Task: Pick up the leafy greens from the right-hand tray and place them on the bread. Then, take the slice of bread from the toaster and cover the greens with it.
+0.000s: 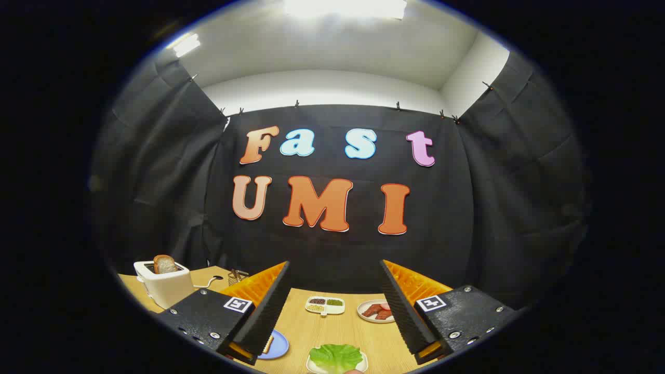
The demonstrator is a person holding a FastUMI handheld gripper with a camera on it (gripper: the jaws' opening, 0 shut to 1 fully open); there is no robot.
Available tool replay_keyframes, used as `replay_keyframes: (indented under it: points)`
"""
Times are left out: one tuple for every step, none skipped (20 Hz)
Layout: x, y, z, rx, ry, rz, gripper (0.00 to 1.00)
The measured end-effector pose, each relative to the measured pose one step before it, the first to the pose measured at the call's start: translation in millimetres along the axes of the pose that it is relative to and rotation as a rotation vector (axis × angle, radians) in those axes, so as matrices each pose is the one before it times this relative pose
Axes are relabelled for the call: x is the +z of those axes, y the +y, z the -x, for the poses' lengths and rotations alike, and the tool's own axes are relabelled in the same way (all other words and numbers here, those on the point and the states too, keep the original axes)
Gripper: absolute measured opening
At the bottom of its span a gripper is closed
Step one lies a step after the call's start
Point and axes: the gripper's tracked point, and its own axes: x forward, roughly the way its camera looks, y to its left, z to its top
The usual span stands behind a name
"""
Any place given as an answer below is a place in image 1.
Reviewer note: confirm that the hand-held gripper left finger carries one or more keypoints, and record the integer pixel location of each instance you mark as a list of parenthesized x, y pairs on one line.
[(265, 322)]

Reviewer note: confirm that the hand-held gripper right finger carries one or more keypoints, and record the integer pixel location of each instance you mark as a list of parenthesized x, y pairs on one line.
[(402, 317)]

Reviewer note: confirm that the green lettuce leaf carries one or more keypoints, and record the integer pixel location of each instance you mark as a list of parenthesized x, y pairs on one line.
[(335, 357)]

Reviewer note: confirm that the toasted bread slice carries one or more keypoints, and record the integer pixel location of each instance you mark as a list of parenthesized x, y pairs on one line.
[(165, 265)]

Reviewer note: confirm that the brown meat piece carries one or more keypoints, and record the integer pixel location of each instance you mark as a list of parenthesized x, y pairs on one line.
[(373, 310), (385, 315)]

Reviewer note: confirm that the blue plate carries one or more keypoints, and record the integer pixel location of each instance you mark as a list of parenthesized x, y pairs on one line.
[(280, 345)]

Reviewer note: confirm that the white round plate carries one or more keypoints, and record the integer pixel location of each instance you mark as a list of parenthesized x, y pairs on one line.
[(362, 306)]

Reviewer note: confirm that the pile of yellow beans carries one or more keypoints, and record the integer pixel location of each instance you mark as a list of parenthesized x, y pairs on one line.
[(315, 308)]

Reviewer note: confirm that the small white square plate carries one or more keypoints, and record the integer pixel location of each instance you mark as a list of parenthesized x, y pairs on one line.
[(365, 362)]

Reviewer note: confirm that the white divided dish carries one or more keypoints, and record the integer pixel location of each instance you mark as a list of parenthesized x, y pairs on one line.
[(335, 309)]

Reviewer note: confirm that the white toaster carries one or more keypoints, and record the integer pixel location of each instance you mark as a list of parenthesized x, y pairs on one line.
[(166, 291)]

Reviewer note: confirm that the small ceiling light panel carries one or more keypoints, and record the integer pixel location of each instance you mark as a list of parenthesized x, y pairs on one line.
[(184, 45)]

